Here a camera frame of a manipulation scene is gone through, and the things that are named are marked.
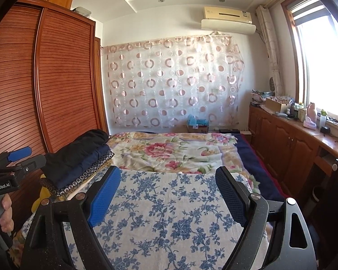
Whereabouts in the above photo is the beige air conditioner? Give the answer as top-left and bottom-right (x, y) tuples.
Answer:
(203, 6), (253, 24)
(201, 19), (257, 35)

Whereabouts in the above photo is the navy folded garment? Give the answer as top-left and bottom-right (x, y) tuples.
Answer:
(46, 145), (113, 190)

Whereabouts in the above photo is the wooden slatted wardrobe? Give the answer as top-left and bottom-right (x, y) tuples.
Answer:
(0, 0), (109, 231)

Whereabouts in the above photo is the small cardboard box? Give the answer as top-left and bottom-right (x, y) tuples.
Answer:
(187, 124), (209, 133)

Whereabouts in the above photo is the pink floral blanket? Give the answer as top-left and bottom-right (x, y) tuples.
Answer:
(105, 132), (255, 192)

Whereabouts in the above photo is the stack of papers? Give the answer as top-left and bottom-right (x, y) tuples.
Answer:
(251, 89), (274, 106)

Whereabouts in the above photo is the pink figurine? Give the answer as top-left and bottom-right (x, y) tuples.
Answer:
(306, 103), (317, 121)

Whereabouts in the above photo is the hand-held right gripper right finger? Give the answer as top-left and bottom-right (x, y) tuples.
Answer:
(215, 166), (318, 270)

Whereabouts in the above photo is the black printed t-shirt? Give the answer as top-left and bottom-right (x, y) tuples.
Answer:
(40, 129), (110, 179)

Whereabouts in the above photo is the yellow plush toy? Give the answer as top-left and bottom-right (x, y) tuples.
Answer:
(31, 186), (50, 212)

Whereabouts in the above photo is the open cardboard box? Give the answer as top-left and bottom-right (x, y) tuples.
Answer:
(263, 97), (292, 113)

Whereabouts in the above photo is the blue floral bed sheet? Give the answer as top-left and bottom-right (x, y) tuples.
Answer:
(13, 169), (271, 270)

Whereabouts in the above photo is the beige window curtain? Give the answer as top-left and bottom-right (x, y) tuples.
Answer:
(256, 5), (284, 96)

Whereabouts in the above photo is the navy blue blanket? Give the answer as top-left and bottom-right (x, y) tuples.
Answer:
(234, 133), (288, 203)

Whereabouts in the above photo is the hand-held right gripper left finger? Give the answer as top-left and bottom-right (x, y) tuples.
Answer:
(21, 166), (121, 270)

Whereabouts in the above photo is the circle-patterned sheer curtain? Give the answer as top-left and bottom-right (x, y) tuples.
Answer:
(100, 35), (245, 128)

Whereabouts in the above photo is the person's left hand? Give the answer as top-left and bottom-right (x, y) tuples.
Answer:
(0, 194), (14, 234)

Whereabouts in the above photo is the dark circle-patterned garment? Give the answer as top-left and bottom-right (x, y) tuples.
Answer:
(41, 150), (116, 197)

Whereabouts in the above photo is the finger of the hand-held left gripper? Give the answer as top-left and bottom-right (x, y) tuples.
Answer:
(16, 155), (47, 173)
(0, 146), (32, 165)

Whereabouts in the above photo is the wooden-framed window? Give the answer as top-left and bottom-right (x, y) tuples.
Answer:
(282, 0), (338, 119)

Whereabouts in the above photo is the blue tissue box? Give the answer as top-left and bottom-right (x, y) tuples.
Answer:
(187, 114), (209, 127)

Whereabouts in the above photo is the wooden sideboard cabinet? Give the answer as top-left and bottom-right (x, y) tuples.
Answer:
(248, 104), (338, 203)

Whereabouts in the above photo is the white box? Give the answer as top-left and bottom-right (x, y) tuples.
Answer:
(72, 6), (91, 17)

